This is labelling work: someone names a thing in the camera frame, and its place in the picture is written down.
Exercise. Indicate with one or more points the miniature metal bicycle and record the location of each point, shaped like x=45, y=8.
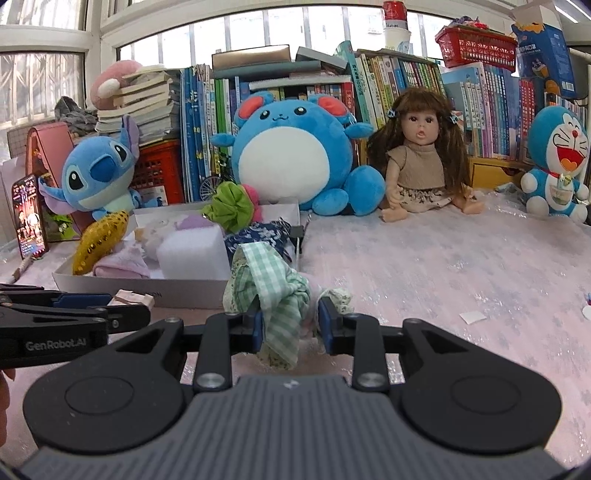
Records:
x=210, y=187

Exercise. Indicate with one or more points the pink and white plush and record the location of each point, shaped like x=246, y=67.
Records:
x=111, y=81

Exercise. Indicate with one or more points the blue robot cat plush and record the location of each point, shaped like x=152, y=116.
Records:
x=554, y=138

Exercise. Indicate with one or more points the red plastic basket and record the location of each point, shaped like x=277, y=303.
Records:
x=159, y=168
x=475, y=48

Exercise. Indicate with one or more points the lime green scrunchie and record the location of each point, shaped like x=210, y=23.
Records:
x=231, y=205

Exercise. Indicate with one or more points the white foam block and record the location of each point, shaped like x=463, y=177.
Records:
x=194, y=254

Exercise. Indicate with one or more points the small wooden stick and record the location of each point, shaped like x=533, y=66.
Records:
x=23, y=268

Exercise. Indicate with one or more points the person's left hand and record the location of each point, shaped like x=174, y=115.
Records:
x=4, y=374

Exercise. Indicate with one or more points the white paper scrap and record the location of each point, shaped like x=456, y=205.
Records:
x=472, y=317

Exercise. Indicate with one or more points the purple plush toy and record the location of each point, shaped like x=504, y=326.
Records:
x=194, y=222

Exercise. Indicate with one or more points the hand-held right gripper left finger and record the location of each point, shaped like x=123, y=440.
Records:
x=257, y=330

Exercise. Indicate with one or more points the row of upright books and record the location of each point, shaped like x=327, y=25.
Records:
x=489, y=110

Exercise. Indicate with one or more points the stack of flat books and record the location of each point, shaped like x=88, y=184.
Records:
x=138, y=106

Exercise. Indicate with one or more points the brown-haired baby doll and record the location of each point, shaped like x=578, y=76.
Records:
x=418, y=170

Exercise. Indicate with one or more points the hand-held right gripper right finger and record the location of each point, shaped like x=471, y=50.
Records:
x=325, y=327

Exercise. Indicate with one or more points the pink house-shaped box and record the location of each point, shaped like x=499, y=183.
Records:
x=51, y=147

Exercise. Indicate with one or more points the white fluffy plush toy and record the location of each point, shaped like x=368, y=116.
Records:
x=157, y=235

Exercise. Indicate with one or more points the grey grid board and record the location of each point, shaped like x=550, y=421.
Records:
x=16, y=143

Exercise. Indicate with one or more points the smartphone with lit screen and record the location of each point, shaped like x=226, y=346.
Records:
x=30, y=217

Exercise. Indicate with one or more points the red and white cup stack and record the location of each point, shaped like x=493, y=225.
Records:
x=396, y=18

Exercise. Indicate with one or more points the yellow wooden drawer box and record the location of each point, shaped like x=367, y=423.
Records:
x=489, y=173

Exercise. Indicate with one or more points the grey crumpled cloth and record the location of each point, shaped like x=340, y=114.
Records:
x=74, y=115

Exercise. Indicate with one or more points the white cardboard box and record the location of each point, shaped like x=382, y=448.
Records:
x=194, y=295

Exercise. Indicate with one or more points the navy floral cloth pouch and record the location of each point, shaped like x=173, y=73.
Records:
x=263, y=235

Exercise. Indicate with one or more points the pink scrunchie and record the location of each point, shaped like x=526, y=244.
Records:
x=253, y=196

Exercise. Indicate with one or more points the black binder clip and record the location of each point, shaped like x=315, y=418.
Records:
x=298, y=230

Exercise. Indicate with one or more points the round blue mouse plush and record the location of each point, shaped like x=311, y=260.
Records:
x=286, y=161

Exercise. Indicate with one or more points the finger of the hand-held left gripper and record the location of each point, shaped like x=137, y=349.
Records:
x=129, y=318
x=78, y=301

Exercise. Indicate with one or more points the pink snowflake tablecloth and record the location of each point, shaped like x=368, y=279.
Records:
x=438, y=286

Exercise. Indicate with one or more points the blue alien plush toy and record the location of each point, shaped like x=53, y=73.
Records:
x=92, y=170

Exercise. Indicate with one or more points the blue printed carton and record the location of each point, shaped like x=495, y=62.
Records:
x=545, y=50

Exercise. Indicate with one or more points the green checked cloth bag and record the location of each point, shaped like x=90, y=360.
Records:
x=272, y=295

